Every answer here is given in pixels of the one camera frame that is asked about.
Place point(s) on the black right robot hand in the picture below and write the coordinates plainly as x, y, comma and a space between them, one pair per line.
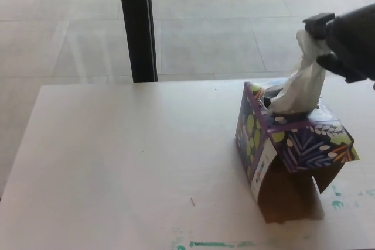
348, 36

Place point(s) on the white tissue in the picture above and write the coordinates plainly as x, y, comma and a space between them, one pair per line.
304, 86

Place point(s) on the purple floral tissue box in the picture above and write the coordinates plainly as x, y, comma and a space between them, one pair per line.
304, 144

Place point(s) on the black vertical window post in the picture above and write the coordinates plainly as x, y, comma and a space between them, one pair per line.
135, 27

